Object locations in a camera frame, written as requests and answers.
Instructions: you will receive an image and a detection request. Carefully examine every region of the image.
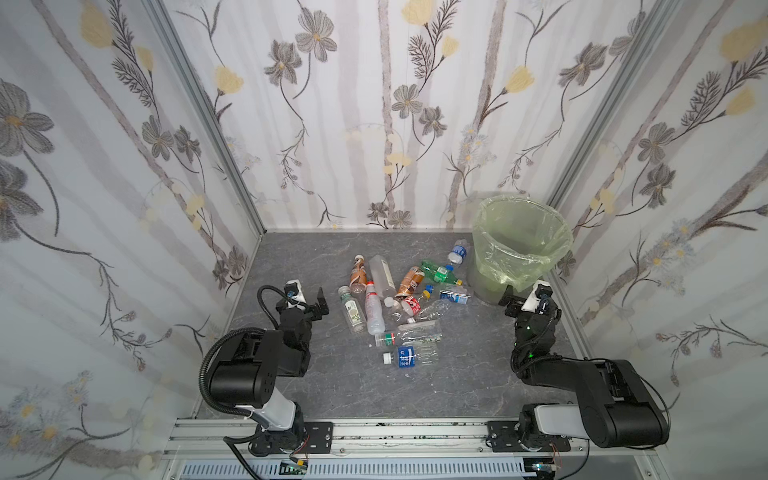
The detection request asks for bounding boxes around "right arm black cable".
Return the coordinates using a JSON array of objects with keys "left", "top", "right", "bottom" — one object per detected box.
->
[{"left": 557, "top": 359, "right": 673, "bottom": 480}]

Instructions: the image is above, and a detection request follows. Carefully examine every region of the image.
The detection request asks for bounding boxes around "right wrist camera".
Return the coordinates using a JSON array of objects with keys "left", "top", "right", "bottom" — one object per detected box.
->
[{"left": 522, "top": 280, "right": 553, "bottom": 315}]

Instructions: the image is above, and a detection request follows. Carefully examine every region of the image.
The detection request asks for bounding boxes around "white bottle red cap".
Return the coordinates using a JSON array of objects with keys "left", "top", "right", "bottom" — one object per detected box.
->
[{"left": 365, "top": 281, "right": 386, "bottom": 335}]

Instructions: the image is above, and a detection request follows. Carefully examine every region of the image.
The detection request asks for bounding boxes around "crushed bottle red label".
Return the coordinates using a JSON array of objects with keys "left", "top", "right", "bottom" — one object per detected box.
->
[{"left": 387, "top": 296, "right": 452, "bottom": 324}]

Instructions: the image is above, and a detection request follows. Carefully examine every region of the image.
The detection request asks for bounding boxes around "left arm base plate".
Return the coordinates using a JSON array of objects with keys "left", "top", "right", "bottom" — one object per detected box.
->
[{"left": 248, "top": 422, "right": 334, "bottom": 457}]

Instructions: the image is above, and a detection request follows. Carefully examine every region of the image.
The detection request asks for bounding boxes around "clear bottle green label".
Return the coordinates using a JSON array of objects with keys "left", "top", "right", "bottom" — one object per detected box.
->
[{"left": 338, "top": 286, "right": 366, "bottom": 333}]

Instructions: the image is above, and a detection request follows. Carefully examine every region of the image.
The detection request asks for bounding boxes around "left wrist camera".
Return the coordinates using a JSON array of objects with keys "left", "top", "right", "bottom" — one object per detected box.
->
[{"left": 284, "top": 280, "right": 306, "bottom": 310}]

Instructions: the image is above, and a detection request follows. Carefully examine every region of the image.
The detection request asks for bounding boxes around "green soda bottle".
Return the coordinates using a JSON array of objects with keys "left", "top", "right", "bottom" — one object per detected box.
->
[{"left": 420, "top": 260, "right": 463, "bottom": 286}]

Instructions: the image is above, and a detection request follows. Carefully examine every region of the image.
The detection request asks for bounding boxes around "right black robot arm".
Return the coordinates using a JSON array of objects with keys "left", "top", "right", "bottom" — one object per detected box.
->
[{"left": 499, "top": 281, "right": 671, "bottom": 450}]

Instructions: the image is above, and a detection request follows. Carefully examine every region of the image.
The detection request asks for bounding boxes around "brown label bottle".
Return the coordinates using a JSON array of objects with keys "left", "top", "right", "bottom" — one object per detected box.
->
[{"left": 349, "top": 254, "right": 368, "bottom": 295}]

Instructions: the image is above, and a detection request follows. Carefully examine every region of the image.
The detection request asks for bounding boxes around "aluminium frame rail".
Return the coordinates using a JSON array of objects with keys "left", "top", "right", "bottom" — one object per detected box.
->
[{"left": 163, "top": 418, "right": 669, "bottom": 479}]

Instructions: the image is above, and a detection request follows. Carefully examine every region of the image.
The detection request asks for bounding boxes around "clear bottle green cap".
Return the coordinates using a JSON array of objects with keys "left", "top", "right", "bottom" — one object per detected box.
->
[{"left": 374, "top": 320, "right": 442, "bottom": 348}]

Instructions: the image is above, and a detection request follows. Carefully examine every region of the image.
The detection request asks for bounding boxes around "clear bottle blue label white cap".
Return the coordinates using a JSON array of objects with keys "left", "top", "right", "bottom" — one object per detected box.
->
[{"left": 382, "top": 344, "right": 438, "bottom": 369}]

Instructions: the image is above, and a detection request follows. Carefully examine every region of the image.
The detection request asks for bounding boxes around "mesh bin with green bag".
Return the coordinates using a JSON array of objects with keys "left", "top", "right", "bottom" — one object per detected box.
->
[{"left": 468, "top": 195, "right": 573, "bottom": 305}]

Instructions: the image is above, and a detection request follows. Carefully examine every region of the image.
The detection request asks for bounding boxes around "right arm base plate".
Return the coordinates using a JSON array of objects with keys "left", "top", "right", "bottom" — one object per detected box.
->
[{"left": 485, "top": 420, "right": 571, "bottom": 453}]

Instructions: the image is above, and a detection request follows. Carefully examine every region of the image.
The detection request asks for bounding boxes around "orange copper label bottle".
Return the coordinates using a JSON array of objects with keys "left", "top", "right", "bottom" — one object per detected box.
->
[{"left": 395, "top": 266, "right": 424, "bottom": 299}]

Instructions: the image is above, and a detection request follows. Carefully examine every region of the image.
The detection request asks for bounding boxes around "frosted white bottle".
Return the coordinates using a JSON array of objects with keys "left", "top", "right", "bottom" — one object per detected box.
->
[{"left": 368, "top": 254, "right": 396, "bottom": 299}]

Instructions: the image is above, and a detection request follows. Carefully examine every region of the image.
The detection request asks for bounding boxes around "crushed bottle blue cap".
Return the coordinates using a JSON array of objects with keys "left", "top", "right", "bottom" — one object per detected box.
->
[{"left": 424, "top": 284, "right": 470, "bottom": 305}]

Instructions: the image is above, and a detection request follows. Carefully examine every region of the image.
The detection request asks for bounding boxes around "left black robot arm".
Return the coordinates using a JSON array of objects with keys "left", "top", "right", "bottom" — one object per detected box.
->
[{"left": 198, "top": 282, "right": 329, "bottom": 456}]

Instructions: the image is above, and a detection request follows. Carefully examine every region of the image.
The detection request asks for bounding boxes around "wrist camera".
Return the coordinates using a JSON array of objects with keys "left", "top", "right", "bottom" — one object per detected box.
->
[
  {"left": 522, "top": 280, "right": 553, "bottom": 315},
  {"left": 284, "top": 280, "right": 306, "bottom": 310}
]

